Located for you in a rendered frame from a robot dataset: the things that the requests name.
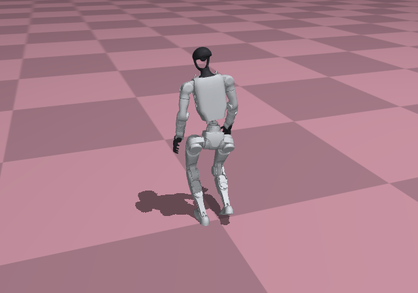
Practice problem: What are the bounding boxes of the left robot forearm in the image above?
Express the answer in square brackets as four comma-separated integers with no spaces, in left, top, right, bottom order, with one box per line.
[175,112,186,140]

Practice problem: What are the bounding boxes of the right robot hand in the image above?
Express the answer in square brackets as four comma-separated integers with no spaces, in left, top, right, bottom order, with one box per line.
[220,125,232,135]

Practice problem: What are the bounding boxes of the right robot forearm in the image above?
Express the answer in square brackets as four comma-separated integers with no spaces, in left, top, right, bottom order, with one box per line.
[223,108,238,129]

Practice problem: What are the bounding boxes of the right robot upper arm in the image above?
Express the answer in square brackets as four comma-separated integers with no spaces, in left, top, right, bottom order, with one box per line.
[222,74,238,111]

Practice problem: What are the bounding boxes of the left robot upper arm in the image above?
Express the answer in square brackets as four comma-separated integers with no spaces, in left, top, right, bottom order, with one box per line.
[178,80,194,121]

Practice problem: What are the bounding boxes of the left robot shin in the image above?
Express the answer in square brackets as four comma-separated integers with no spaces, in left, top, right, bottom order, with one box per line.
[186,170,206,217]

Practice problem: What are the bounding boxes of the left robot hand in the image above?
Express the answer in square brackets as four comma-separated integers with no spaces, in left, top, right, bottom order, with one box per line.
[173,135,182,153]

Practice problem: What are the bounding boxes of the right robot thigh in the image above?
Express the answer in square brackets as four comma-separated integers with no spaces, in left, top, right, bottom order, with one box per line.
[212,134,234,177]

